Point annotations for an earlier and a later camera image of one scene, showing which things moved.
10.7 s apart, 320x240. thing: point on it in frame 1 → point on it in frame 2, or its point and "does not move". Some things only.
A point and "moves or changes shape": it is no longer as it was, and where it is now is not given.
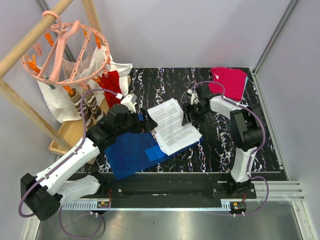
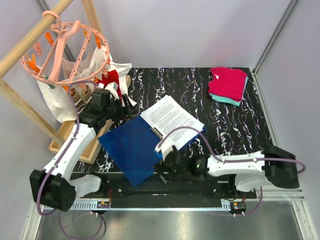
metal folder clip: x=153 y=135 moves or changes shape
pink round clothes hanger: x=67 y=54 does not move
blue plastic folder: x=129 y=154 moves or changes shape
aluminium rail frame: x=276 y=210 does not move
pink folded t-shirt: x=233 y=81 does not move
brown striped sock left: x=76 y=98 does not move
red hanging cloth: x=111 y=82 does not move
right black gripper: x=188 y=108 → x=160 y=168
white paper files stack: x=172 y=136 moves or changes shape
